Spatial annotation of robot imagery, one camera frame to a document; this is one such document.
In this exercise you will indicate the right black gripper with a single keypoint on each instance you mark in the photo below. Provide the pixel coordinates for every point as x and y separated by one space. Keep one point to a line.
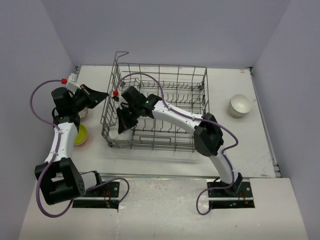
124 124

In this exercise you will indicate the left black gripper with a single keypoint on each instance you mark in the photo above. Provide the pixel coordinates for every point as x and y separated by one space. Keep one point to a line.
94 97

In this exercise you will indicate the white bowl front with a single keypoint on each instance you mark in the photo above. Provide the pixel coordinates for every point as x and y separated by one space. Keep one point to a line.
124 136

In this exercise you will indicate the white bowl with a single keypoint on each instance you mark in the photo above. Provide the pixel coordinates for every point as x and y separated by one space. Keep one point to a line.
124 136
240 103

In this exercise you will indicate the brown patterned bowl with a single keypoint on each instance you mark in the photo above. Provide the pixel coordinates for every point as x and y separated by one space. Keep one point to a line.
83 113

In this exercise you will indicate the yellow-green bowl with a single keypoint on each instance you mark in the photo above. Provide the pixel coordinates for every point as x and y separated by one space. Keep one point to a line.
81 135

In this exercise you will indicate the grey wire dish rack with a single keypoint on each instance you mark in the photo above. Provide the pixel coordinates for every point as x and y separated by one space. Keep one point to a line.
183 86

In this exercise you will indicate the beige ceramic bowl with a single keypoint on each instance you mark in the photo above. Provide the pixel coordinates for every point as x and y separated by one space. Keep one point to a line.
234 113

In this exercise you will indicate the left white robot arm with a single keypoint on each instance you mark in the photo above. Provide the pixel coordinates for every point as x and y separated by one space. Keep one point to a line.
58 178

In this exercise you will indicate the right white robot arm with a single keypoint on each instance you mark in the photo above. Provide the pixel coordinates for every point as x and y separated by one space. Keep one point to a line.
206 132

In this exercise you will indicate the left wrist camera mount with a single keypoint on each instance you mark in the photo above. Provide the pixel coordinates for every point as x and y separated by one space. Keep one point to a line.
71 83

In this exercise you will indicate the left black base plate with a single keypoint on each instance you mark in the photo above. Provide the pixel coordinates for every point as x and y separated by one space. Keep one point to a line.
104 197

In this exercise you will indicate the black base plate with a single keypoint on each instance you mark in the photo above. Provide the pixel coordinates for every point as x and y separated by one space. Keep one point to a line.
104 197
226 199

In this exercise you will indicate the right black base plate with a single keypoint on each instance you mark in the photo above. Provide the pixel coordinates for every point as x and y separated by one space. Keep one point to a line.
226 199

